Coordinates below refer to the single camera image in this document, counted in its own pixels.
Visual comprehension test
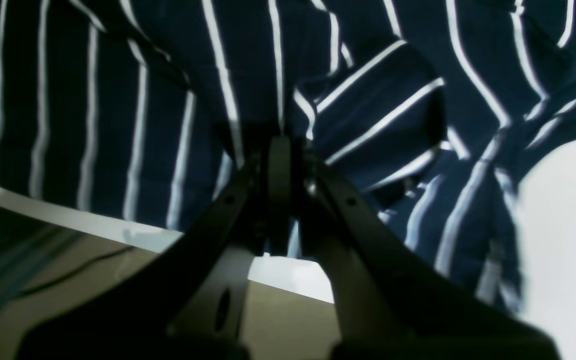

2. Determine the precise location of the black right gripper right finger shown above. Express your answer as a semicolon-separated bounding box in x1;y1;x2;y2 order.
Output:
293;141;560;360

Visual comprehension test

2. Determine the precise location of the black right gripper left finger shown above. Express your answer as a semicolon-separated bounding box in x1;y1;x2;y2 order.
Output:
16;136;293;360

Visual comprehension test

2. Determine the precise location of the navy white striped t-shirt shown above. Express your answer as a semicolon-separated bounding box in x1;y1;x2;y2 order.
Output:
0;0;576;313

